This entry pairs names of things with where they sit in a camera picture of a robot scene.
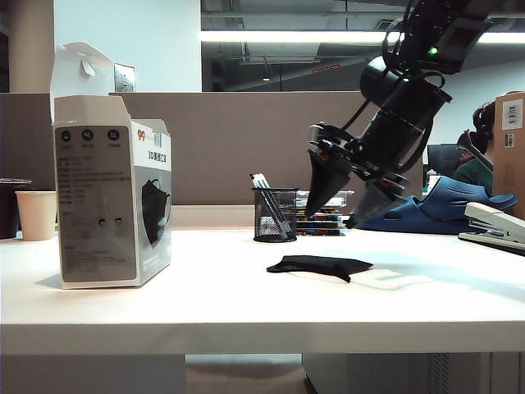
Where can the blue rubber slipper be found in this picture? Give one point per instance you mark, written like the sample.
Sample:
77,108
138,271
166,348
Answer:
451,203

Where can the long ceiling light strip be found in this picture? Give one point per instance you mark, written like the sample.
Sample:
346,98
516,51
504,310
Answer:
287,37

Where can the black computer monitor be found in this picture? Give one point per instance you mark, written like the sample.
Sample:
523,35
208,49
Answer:
445,158

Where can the black grey angled stand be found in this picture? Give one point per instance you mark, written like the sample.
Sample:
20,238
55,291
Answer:
471,149

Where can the tall cardboard box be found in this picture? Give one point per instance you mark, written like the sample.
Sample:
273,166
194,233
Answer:
510,172

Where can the seated person green shirt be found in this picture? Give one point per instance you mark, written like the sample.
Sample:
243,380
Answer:
476,176

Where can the wide brown desk partition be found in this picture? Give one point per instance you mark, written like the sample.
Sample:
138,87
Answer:
246,143

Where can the red ceiling sign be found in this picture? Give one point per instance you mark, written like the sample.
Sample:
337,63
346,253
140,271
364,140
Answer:
326,69

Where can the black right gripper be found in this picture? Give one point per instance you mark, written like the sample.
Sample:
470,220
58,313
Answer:
389,143

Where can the dark brown partition panel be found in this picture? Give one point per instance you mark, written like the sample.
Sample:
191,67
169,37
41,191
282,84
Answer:
24,139

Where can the metal wall switch plate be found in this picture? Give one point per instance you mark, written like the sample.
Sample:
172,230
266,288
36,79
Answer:
124,79

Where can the black mesh pen holder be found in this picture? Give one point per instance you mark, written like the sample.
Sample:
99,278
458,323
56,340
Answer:
275,221

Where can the black face mask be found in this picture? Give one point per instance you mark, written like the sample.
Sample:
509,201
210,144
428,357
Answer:
320,264

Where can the beige paper cup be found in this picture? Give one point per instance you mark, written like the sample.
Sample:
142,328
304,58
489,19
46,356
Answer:
37,215

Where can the beige stapler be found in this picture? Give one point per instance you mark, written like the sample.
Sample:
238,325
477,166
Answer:
492,221

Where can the white grey mask box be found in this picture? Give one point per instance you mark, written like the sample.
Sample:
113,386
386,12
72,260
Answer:
98,184

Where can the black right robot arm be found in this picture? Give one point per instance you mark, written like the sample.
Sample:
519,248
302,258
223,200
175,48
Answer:
398,88

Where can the grey under-desk cabinet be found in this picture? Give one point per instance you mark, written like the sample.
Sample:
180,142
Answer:
389,375

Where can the black cylindrical container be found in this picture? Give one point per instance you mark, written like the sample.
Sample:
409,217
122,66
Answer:
8,209

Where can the small white bottle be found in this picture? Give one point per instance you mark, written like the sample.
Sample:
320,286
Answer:
431,180

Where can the clear plastic tray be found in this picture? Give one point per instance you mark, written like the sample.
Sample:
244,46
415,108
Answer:
300,200

